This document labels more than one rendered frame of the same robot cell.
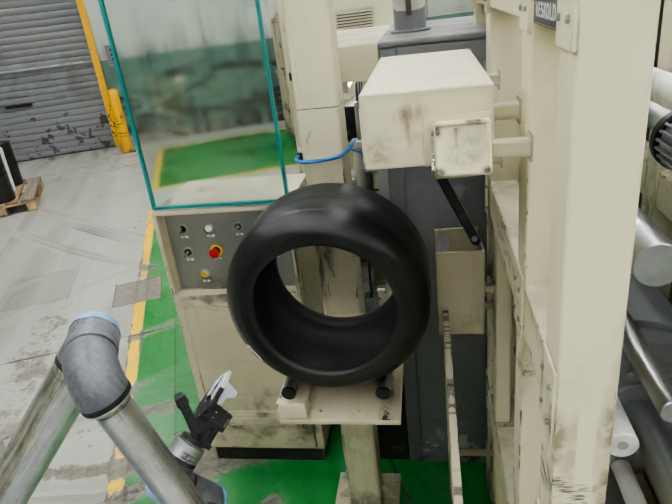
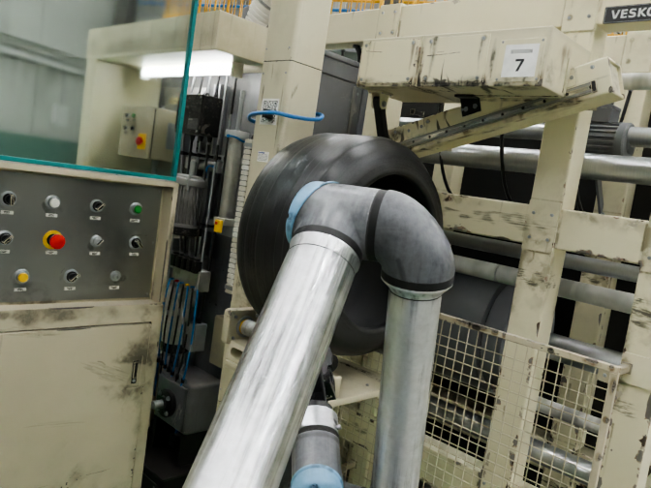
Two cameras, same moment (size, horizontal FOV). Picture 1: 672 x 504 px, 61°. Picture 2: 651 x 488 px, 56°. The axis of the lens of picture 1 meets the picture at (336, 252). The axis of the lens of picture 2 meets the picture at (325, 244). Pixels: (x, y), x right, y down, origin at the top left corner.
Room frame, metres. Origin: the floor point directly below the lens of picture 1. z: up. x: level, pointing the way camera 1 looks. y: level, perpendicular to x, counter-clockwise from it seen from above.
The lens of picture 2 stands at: (0.65, 1.44, 1.33)
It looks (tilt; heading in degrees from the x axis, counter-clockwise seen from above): 6 degrees down; 303
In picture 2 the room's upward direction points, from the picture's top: 9 degrees clockwise
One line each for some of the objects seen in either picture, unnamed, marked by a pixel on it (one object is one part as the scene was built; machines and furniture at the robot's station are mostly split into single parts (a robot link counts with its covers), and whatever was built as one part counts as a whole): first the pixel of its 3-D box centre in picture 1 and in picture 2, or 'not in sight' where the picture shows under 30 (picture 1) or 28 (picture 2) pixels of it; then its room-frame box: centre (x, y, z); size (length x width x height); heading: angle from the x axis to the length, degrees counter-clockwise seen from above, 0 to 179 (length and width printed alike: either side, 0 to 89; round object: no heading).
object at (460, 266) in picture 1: (459, 280); not in sight; (1.68, -0.39, 1.05); 0.20 x 0.15 x 0.30; 169
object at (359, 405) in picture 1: (346, 384); (315, 374); (1.53, 0.02, 0.80); 0.37 x 0.36 x 0.02; 79
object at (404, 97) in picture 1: (424, 100); (464, 70); (1.35, -0.25, 1.71); 0.61 x 0.25 x 0.15; 169
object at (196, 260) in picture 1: (257, 324); (36, 378); (2.26, 0.39, 0.63); 0.56 x 0.41 x 1.27; 79
